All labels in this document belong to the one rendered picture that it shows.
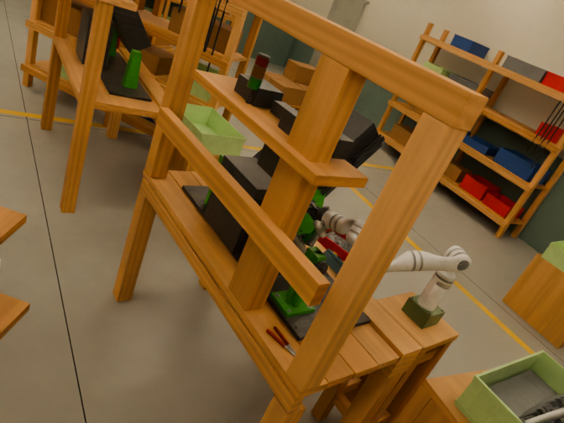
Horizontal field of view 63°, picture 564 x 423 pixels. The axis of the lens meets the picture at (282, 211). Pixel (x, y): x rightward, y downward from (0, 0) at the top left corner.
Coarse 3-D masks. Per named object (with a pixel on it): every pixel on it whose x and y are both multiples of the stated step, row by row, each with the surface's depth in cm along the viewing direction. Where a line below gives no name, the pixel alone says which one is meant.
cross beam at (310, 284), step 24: (168, 120) 214; (192, 144) 197; (216, 168) 183; (216, 192) 182; (240, 192) 172; (240, 216) 170; (264, 216) 163; (264, 240) 159; (288, 240) 155; (288, 264) 149; (312, 264) 147; (312, 288) 141
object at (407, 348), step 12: (336, 276) 220; (372, 300) 213; (372, 312) 205; (384, 312) 208; (372, 324) 199; (384, 324) 201; (396, 324) 204; (384, 336) 194; (396, 336) 196; (408, 336) 199; (396, 348) 190; (408, 348) 192; (420, 348) 195; (408, 360) 194; (384, 372) 194; (396, 372) 195
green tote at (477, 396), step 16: (544, 352) 219; (496, 368) 192; (512, 368) 205; (528, 368) 222; (544, 368) 218; (560, 368) 213; (480, 384) 180; (560, 384) 213; (464, 400) 186; (480, 400) 181; (496, 400) 175; (480, 416) 180; (496, 416) 176; (512, 416) 170
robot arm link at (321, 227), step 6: (330, 210) 187; (324, 216) 185; (330, 216) 183; (318, 222) 183; (324, 222) 185; (330, 222) 182; (318, 228) 184; (324, 228) 186; (330, 228) 184; (318, 234) 187; (324, 234) 187
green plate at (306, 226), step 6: (318, 192) 204; (312, 198) 203; (318, 198) 206; (324, 198) 208; (318, 204) 207; (306, 216) 205; (306, 222) 206; (312, 222) 209; (300, 228) 205; (306, 228) 207; (312, 228) 210
